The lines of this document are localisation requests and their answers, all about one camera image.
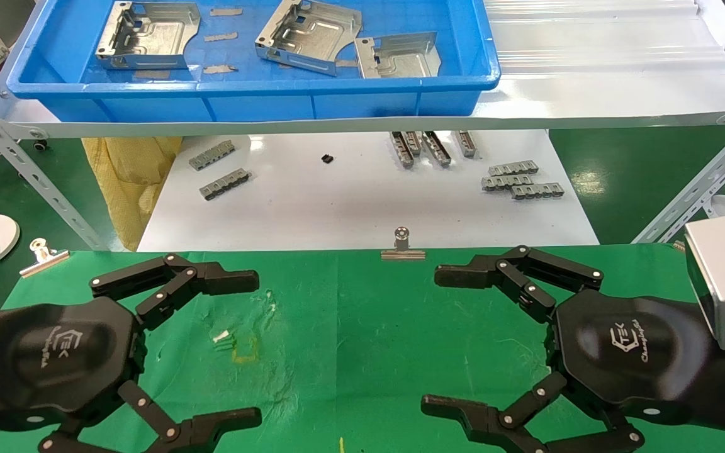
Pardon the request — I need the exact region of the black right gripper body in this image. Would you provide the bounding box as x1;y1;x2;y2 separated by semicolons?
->
553;293;725;423

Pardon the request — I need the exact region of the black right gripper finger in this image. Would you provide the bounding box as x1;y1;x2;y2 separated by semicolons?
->
434;245;604;325
421;371;646;453

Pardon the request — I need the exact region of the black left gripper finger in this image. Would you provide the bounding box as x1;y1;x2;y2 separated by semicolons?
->
38;379;263;453
90;254;260;331

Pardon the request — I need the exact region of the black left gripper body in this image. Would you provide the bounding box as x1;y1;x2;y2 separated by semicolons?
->
0;296;148;435

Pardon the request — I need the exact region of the stamped sheet metal bracket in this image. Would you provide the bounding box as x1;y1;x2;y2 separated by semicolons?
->
95;1;201;70
254;0;363;77
354;31;442;79

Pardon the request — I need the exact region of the yellow woven bag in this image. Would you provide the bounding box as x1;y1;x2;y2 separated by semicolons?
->
81;135;184;252

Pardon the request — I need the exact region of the white flat board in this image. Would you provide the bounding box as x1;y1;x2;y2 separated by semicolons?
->
136;129;601;252

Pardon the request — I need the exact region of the green table cloth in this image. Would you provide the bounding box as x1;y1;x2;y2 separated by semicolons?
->
0;243;725;453

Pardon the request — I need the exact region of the blue plastic bin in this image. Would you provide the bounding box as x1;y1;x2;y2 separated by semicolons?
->
6;0;502;123

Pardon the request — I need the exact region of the white metal rack shelf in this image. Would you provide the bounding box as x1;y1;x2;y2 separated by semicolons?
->
0;0;725;140

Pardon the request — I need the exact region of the white corrugated plastic sheet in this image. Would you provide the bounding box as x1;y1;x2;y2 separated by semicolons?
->
482;0;725;75

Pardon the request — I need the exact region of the white perforated rack post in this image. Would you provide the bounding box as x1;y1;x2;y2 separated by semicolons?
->
0;82;111;252
630;113;725;246

